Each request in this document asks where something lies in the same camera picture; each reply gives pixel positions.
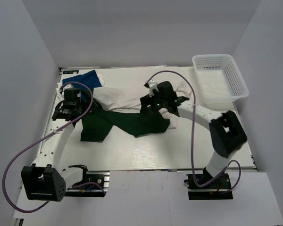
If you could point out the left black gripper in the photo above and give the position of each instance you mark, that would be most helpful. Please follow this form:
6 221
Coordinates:
83 112

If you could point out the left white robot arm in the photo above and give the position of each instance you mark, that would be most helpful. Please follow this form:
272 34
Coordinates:
43 180

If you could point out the white green raglan t shirt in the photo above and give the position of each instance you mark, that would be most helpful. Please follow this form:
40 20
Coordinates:
121 108

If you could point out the blue t shirt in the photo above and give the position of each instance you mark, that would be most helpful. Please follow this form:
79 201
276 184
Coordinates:
89 79

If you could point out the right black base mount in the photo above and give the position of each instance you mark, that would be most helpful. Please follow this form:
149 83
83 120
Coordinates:
215 191

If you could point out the white plastic basket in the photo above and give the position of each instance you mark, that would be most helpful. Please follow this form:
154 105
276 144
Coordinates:
219 78

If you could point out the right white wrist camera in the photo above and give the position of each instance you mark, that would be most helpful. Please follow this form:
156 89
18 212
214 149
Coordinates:
151 85

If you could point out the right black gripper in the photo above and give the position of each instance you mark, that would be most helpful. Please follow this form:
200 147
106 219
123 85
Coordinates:
145 101

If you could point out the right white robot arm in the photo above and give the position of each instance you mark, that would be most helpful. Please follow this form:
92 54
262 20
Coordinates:
226 132

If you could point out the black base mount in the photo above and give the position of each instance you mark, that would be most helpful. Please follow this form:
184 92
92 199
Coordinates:
95 185
215 191

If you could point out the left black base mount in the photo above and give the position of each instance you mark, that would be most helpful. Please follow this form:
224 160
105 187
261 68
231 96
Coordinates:
95 185

